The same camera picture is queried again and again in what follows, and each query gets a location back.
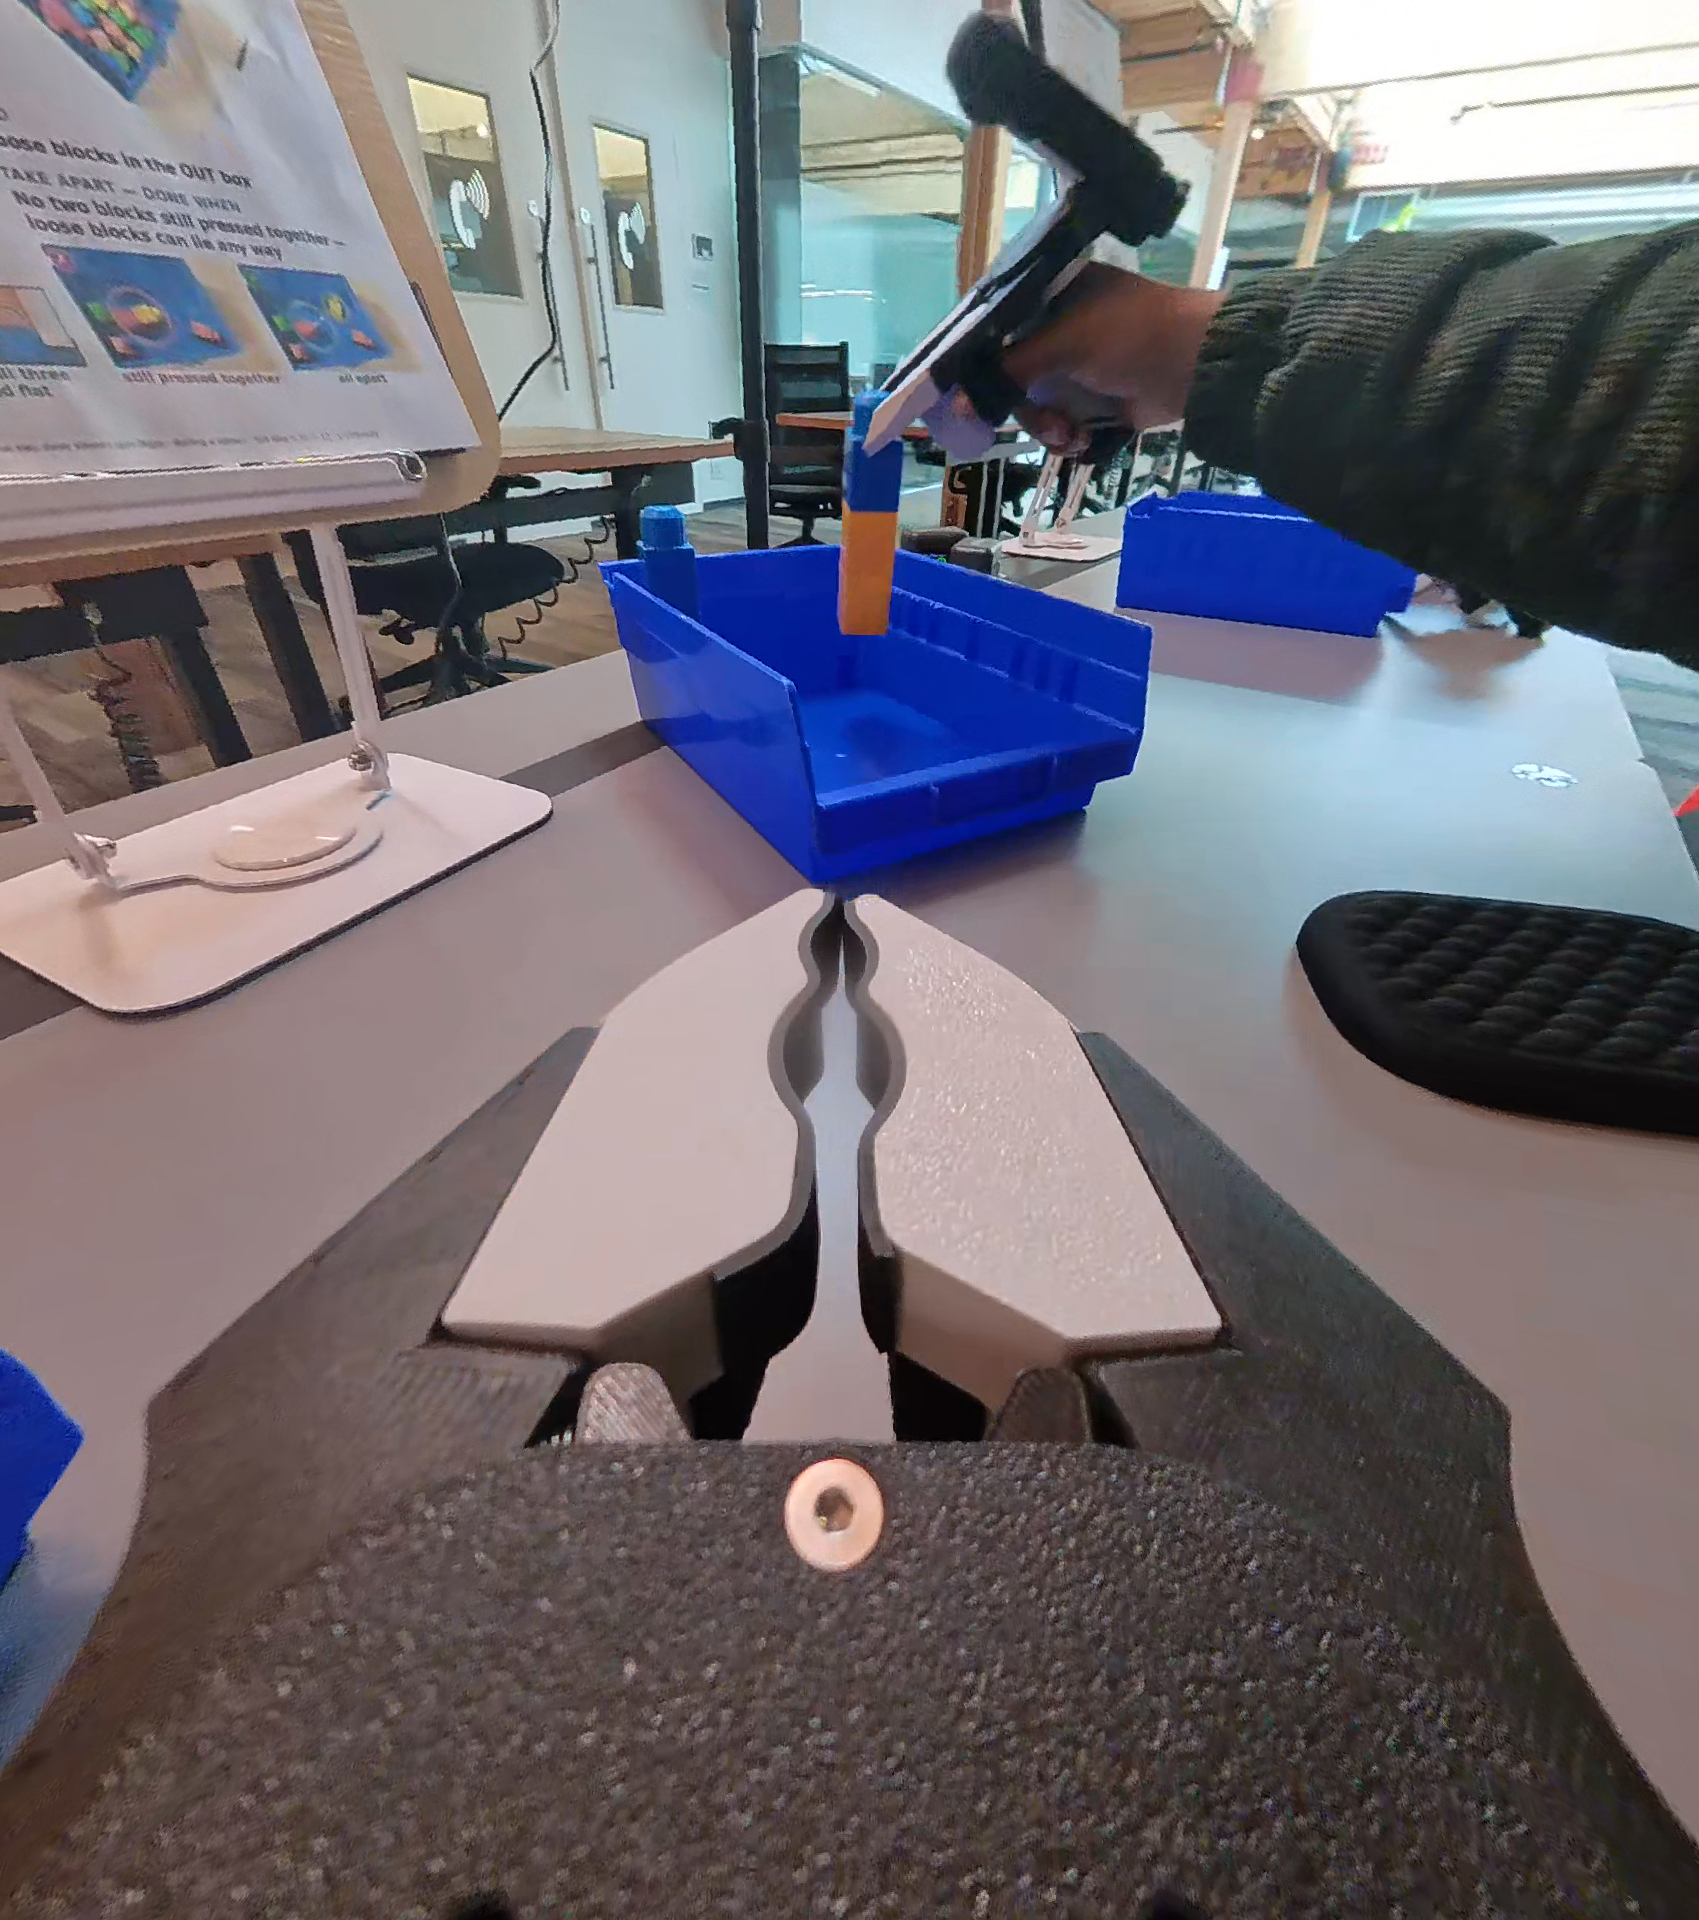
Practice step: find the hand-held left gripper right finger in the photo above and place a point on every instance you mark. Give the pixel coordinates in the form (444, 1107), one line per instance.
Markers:
(1030, 1184)

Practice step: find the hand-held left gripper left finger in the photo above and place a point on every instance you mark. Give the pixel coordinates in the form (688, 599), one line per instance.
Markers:
(654, 1171)

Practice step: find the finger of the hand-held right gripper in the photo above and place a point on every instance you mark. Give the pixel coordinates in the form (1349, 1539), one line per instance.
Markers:
(970, 309)
(992, 339)

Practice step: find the blue mega block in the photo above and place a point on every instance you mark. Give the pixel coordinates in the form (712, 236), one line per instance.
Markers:
(670, 563)
(872, 472)

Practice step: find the person's right forearm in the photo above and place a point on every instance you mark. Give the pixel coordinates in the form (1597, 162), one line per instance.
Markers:
(1539, 421)

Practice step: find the person's right hand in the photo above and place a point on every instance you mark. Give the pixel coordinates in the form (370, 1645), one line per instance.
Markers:
(1120, 361)

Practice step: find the long wooden table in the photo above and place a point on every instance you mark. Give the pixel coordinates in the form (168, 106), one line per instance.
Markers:
(820, 422)

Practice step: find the black office chair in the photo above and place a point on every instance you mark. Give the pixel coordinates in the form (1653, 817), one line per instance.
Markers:
(488, 579)
(804, 421)

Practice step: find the white document stand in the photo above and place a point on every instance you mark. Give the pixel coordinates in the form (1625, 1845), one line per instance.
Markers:
(338, 855)
(1052, 545)

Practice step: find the black pole stand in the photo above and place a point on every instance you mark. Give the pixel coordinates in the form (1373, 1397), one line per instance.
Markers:
(748, 225)

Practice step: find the stack of blue bins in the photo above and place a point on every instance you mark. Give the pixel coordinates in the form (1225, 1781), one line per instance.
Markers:
(1239, 571)

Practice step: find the wooden desk with black legs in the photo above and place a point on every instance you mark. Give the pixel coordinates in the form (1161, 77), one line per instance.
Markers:
(610, 447)
(286, 660)

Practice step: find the printed instruction sheet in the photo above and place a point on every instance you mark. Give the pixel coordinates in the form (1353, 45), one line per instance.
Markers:
(114, 225)

